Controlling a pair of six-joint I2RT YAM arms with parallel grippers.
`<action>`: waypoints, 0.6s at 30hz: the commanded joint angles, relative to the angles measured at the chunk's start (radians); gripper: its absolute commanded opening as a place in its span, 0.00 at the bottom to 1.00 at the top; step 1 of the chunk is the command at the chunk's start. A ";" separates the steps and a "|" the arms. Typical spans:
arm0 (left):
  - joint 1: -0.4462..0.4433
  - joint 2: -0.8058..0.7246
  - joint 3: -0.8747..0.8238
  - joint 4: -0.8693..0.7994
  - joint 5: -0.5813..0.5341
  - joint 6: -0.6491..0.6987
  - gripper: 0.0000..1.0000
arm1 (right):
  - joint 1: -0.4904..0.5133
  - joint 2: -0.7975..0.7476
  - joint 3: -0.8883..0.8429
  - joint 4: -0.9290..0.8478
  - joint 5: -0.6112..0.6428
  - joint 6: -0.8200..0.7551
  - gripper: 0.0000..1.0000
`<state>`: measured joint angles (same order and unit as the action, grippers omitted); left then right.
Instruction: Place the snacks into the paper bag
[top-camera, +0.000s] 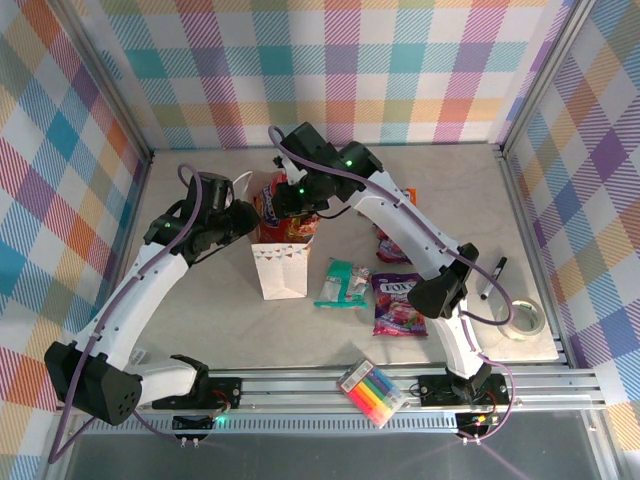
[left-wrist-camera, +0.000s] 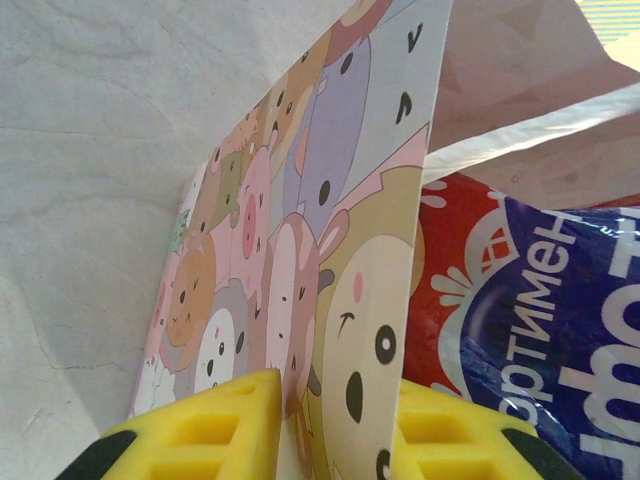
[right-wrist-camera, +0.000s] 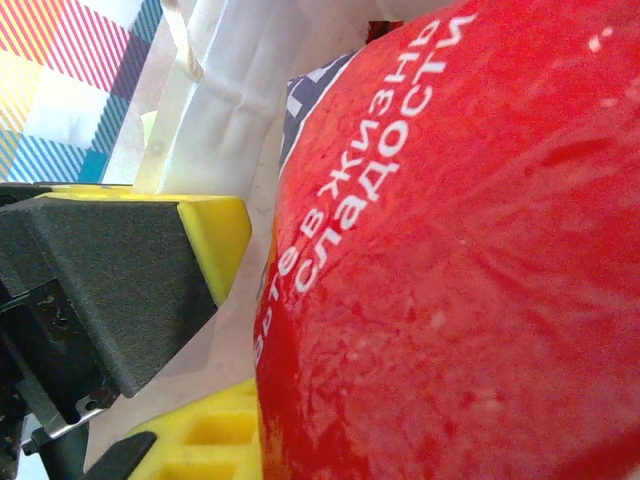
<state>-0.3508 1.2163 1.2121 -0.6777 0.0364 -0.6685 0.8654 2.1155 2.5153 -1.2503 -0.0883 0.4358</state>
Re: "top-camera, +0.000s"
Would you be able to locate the red cookie snack bag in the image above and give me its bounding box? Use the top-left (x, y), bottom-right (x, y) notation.
top-left (252, 172), bottom-right (321, 245)

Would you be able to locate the white cartoon paper gift bag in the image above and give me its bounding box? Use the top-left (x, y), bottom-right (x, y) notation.
top-left (232, 170), bottom-right (317, 301)

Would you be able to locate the teal white snack bag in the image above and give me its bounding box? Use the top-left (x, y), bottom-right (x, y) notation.
top-left (313, 257), bottom-right (375, 309)

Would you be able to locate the purple Fox's candy bag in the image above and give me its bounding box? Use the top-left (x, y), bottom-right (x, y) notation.
top-left (370, 272), bottom-right (429, 337)
top-left (373, 223), bottom-right (415, 266)

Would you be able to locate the black marker pen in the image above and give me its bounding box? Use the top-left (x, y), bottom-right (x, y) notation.
top-left (479, 256), bottom-right (509, 301)

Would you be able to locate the coloured marker pack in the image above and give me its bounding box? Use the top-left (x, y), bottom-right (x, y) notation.
top-left (335, 357), bottom-right (407, 430)

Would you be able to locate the clear tape roll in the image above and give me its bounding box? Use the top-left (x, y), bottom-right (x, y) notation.
top-left (494, 296), bottom-right (547, 345)

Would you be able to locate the aluminium left side rail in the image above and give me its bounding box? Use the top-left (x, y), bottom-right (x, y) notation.
top-left (99, 147), bottom-right (156, 346)

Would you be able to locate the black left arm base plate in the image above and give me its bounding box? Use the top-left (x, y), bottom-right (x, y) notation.
top-left (151, 375), bottom-right (244, 412)

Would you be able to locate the aluminium frame rail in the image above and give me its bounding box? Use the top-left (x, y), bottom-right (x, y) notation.
top-left (54, 367), bottom-right (609, 416)

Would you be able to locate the aluminium right side rail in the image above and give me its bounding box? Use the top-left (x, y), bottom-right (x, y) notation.
top-left (496, 143), bottom-right (606, 396)

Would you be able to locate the aluminium left frame post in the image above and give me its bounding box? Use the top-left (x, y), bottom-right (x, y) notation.
top-left (47, 0), bottom-right (154, 159)

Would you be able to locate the aluminium frame post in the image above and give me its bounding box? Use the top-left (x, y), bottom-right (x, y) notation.
top-left (496, 0), bottom-right (600, 156)
top-left (47, 0), bottom-right (154, 159)

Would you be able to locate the perforated metal rail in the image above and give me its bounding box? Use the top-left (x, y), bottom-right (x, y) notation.
top-left (79, 417), bottom-right (461, 434)

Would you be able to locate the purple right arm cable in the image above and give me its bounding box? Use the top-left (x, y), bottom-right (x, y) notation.
top-left (267, 124), bottom-right (516, 444)

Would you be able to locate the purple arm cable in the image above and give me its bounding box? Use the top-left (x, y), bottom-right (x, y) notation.
top-left (47, 162), bottom-right (206, 466)
top-left (267, 124), bottom-right (516, 444)

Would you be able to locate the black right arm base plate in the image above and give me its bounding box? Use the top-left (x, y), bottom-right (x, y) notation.
top-left (417, 372), bottom-right (511, 407)

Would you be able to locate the aluminium right frame post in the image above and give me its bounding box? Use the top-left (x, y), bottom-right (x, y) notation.
top-left (496, 0), bottom-right (600, 156)

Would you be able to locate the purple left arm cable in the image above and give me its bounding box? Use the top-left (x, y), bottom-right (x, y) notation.
top-left (47, 162), bottom-right (206, 466)

